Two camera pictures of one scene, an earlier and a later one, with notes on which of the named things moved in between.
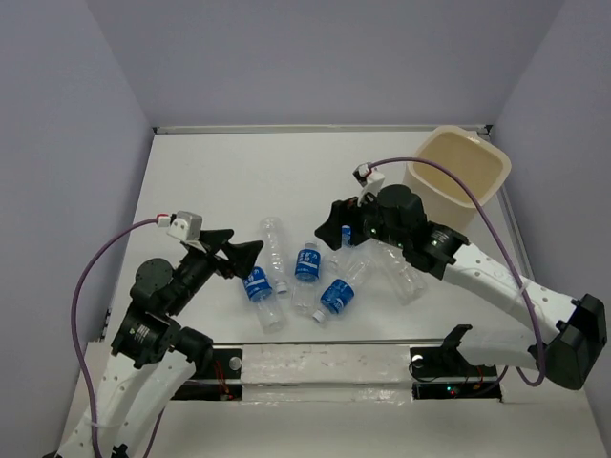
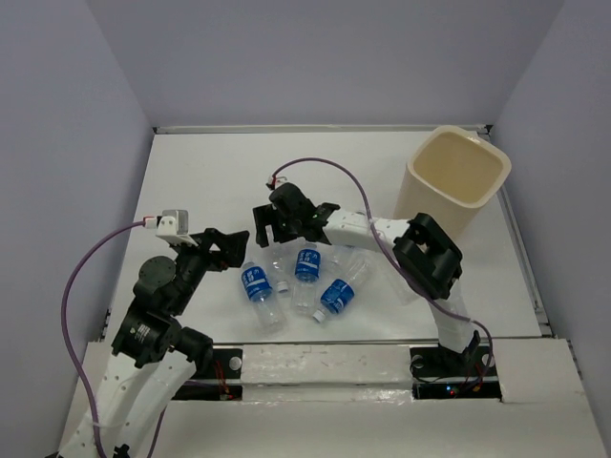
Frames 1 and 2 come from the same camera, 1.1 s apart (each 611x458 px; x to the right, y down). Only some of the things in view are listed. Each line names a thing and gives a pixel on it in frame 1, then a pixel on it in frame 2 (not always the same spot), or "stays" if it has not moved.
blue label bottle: (259, 288) stays
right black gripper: (345, 213) → (265, 215)
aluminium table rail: (485, 129) stays
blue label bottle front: (340, 293) stays
